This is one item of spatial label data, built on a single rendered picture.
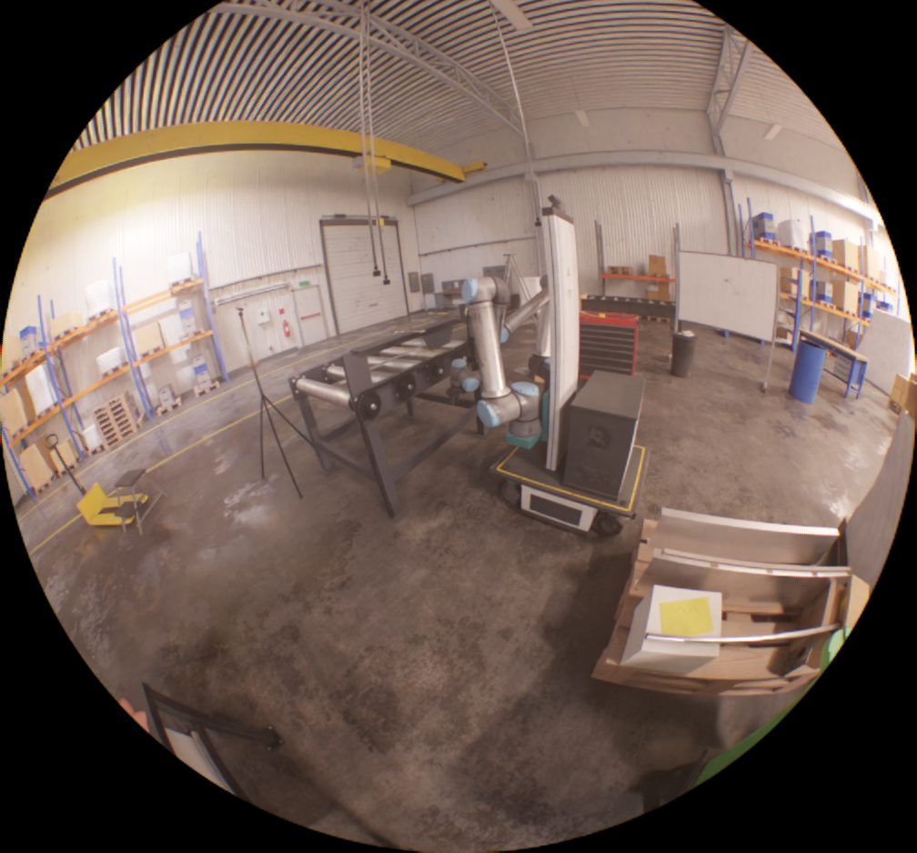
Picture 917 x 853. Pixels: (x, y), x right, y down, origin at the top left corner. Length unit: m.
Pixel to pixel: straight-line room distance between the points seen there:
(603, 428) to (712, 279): 4.29
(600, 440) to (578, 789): 1.66
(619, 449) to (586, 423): 0.22
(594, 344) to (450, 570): 2.85
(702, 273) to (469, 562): 5.15
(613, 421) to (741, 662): 1.31
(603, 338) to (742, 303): 2.80
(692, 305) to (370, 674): 5.80
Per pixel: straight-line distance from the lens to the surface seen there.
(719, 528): 1.51
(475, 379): 1.64
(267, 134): 8.49
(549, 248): 1.42
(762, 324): 5.30
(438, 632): 1.56
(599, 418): 1.40
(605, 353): 3.54
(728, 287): 5.32
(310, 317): 11.32
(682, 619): 1.16
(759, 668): 1.57
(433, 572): 1.72
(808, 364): 5.50
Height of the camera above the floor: 1.45
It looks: 23 degrees down
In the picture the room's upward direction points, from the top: 7 degrees counter-clockwise
